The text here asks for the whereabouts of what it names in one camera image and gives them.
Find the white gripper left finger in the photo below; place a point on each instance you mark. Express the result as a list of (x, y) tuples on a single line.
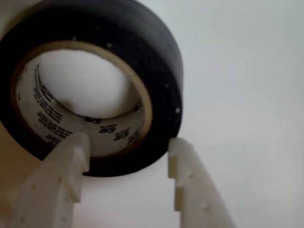
[(52, 185)]

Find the black tape roll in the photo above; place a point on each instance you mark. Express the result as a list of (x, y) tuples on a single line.
[(152, 71)]

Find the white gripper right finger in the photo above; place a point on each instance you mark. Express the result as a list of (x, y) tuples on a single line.
[(197, 190)]

